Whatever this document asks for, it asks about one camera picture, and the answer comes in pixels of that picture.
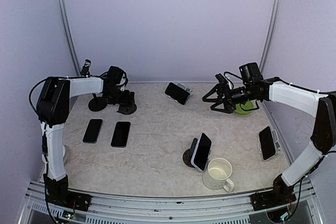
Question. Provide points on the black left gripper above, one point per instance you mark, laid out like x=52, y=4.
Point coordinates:
x=125, y=99

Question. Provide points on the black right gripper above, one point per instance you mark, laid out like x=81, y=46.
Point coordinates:
x=222, y=89

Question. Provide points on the black folding phone stand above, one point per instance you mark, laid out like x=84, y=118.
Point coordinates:
x=127, y=109

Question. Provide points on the black pole phone stand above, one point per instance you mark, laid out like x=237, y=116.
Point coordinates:
x=96, y=104

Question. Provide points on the black phone dark case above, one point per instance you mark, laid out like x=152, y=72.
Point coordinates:
x=121, y=134

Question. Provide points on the teal-cased phone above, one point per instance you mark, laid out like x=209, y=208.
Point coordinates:
x=92, y=131

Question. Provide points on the purple-cased phone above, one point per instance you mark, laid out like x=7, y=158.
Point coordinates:
x=201, y=152

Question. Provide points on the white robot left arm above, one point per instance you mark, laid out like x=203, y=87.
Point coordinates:
x=53, y=107

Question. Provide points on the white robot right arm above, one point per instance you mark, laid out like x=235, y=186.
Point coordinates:
x=306, y=124

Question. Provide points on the silver folding phone stand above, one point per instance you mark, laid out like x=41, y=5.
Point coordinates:
x=185, y=88

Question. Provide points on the blue phone on silver stand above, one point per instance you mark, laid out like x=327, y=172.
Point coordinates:
x=176, y=93

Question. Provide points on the round dark wooden stand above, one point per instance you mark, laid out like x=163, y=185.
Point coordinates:
x=187, y=155

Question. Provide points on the clear acrylic phone stand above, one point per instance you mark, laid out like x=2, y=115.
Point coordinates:
x=276, y=139

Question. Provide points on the black phone on clear stand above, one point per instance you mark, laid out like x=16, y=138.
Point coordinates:
x=267, y=144

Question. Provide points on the green plate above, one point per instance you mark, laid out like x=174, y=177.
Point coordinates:
x=244, y=108

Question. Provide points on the cream ceramic mug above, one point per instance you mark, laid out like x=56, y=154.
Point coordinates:
x=217, y=175

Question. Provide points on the white bowl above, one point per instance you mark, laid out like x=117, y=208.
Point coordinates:
x=64, y=155

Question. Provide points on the right aluminium corner post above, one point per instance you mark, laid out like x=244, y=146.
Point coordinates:
x=270, y=34

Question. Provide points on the aluminium corner post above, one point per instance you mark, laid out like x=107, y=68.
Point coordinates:
x=270, y=34
x=68, y=36

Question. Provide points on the left aluminium corner post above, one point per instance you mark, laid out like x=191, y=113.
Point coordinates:
x=68, y=36

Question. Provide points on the aluminium front rail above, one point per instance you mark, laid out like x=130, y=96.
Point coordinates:
x=226, y=208

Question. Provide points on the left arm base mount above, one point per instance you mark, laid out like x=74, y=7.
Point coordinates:
x=73, y=200

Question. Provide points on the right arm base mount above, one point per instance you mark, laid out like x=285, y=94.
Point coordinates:
x=269, y=199

